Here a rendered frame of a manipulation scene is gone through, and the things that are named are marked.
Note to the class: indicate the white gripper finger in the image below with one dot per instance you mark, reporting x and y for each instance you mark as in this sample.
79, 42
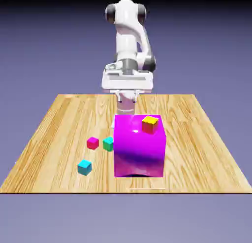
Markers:
133, 97
120, 97

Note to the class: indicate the small green cube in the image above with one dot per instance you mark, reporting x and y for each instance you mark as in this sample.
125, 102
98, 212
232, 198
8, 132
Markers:
107, 144

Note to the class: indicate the large magenta box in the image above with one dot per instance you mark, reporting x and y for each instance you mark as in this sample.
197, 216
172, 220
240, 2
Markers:
138, 148

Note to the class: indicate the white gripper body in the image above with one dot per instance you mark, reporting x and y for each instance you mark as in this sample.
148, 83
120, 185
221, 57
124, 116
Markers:
128, 84

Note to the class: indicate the small red cube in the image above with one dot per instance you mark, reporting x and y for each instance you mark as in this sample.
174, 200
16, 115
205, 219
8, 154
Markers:
92, 143

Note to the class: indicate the small cyan cube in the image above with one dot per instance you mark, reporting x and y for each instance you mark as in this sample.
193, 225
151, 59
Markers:
84, 167

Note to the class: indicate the small yellow cube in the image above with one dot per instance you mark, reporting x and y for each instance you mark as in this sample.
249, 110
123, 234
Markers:
149, 124

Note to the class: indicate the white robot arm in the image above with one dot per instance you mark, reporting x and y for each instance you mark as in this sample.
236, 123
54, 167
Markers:
126, 30

